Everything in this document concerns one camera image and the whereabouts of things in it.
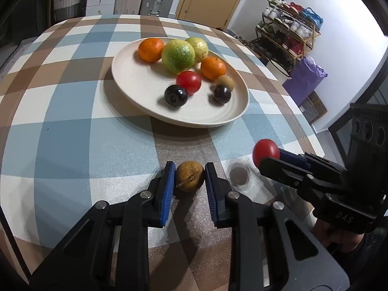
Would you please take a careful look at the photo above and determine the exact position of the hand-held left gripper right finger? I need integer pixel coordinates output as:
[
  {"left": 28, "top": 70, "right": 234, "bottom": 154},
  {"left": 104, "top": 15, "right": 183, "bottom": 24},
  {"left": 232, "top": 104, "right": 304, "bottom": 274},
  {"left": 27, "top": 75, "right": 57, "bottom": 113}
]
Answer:
[{"left": 204, "top": 162, "right": 350, "bottom": 291}]

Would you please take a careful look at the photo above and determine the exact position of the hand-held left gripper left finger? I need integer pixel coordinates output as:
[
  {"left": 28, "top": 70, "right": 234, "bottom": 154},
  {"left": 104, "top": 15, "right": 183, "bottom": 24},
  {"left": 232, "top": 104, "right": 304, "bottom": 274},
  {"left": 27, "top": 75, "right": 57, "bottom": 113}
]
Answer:
[{"left": 29, "top": 161, "right": 177, "bottom": 291}]

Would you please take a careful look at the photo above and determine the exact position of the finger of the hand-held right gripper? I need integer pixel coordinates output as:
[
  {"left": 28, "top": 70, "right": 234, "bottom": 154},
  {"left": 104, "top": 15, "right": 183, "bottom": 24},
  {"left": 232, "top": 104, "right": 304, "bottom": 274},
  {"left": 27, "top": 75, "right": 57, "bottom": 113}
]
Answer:
[
  {"left": 259, "top": 157, "right": 315, "bottom": 190},
  {"left": 279, "top": 148, "right": 318, "bottom": 173}
]

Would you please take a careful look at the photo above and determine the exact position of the red cherry tomato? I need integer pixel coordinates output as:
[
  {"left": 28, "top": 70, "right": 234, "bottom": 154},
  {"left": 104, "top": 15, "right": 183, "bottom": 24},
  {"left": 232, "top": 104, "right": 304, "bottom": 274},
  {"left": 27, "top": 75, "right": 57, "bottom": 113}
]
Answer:
[
  {"left": 176, "top": 71, "right": 202, "bottom": 95},
  {"left": 252, "top": 139, "right": 281, "bottom": 169}
]

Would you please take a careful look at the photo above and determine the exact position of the brown longan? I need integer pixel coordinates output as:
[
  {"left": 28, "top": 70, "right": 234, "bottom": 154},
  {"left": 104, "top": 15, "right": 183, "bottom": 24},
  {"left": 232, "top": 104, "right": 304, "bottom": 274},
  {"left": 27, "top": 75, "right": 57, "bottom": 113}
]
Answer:
[
  {"left": 214, "top": 75, "right": 235, "bottom": 91},
  {"left": 176, "top": 161, "right": 204, "bottom": 193}
]

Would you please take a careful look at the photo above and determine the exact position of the dark purple plum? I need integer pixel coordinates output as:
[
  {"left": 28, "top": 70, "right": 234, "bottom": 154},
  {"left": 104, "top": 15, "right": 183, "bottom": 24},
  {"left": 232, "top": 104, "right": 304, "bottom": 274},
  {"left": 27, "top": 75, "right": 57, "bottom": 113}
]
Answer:
[
  {"left": 164, "top": 85, "right": 188, "bottom": 108},
  {"left": 212, "top": 84, "right": 232, "bottom": 105}
]

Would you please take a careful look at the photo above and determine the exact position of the cream round plate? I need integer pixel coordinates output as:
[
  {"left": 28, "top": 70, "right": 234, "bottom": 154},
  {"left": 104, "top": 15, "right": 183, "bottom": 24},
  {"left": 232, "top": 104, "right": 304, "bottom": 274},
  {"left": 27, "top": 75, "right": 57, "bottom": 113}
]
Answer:
[{"left": 111, "top": 38, "right": 250, "bottom": 128}]

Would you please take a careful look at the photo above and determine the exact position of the large orange mandarin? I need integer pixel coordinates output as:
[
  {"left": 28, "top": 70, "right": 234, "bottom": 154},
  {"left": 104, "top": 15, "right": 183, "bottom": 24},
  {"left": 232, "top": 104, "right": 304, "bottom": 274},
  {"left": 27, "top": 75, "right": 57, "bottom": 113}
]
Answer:
[{"left": 200, "top": 57, "right": 227, "bottom": 81}]

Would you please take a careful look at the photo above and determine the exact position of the large green guava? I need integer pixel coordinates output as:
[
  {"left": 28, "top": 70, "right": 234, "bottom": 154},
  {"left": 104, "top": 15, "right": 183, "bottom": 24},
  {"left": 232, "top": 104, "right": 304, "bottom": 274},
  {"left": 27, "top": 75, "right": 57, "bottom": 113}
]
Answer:
[{"left": 162, "top": 39, "right": 196, "bottom": 75}]

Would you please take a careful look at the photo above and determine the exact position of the person's right hand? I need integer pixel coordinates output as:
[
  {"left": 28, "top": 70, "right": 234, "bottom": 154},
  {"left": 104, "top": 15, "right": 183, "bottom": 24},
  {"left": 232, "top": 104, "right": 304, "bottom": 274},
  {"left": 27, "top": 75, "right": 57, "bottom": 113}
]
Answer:
[{"left": 312, "top": 218, "right": 364, "bottom": 253}]

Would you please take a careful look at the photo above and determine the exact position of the patterned box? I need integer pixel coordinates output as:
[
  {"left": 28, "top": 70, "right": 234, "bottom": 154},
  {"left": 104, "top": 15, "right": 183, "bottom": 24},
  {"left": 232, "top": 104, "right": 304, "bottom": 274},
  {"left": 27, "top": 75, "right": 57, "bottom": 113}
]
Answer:
[{"left": 300, "top": 90, "right": 328, "bottom": 125}]

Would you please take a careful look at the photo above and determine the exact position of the purple bag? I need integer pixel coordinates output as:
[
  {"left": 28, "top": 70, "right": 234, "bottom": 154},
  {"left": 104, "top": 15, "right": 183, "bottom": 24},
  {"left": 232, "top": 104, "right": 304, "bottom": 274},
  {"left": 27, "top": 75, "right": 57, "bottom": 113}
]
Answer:
[{"left": 283, "top": 56, "right": 328, "bottom": 106}]

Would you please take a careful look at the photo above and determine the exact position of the white basin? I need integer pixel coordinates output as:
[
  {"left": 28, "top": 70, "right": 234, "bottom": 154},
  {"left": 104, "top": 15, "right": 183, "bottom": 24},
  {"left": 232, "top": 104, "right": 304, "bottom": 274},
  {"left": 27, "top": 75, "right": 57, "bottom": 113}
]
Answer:
[{"left": 266, "top": 59, "right": 292, "bottom": 81}]

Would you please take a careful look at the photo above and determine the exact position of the checked tablecloth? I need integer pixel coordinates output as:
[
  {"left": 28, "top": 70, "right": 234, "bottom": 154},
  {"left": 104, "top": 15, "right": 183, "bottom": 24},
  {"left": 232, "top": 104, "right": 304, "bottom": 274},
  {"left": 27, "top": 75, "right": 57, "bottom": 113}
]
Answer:
[{"left": 0, "top": 15, "right": 325, "bottom": 282}]

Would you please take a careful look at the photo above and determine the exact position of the wooden shoe rack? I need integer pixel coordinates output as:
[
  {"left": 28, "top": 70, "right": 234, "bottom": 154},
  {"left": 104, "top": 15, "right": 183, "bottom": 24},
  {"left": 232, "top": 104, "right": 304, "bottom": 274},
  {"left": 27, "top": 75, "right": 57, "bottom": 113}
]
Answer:
[{"left": 254, "top": 0, "right": 322, "bottom": 67}]

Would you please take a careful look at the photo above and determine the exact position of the blue plastic bag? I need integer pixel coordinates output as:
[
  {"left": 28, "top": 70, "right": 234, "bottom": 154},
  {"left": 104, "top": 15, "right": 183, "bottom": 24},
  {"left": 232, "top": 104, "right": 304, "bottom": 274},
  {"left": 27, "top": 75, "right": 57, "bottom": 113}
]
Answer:
[{"left": 300, "top": 7, "right": 324, "bottom": 31}]

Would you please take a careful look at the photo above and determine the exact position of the small orange mandarin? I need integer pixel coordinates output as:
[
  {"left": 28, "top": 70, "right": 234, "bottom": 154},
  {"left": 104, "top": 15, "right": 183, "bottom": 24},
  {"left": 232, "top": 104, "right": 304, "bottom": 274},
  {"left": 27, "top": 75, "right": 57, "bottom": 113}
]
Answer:
[{"left": 138, "top": 38, "right": 165, "bottom": 63}]

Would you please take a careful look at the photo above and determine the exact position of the yellow round fruit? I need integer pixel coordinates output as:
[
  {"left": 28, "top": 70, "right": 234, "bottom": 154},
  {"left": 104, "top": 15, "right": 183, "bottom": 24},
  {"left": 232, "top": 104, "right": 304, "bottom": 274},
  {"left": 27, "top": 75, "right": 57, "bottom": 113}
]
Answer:
[{"left": 185, "top": 37, "right": 210, "bottom": 64}]

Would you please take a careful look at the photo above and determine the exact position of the wooden door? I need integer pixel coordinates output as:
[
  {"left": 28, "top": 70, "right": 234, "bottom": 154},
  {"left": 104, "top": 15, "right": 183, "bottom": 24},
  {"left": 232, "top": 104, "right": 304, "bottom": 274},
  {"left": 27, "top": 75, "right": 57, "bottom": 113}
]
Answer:
[{"left": 176, "top": 0, "right": 253, "bottom": 31}]

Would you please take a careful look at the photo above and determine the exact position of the wicker basket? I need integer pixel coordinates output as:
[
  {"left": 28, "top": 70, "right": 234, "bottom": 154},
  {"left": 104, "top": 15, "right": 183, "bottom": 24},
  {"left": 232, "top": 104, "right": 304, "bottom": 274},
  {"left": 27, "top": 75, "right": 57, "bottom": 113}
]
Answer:
[{"left": 53, "top": 0, "right": 82, "bottom": 22}]

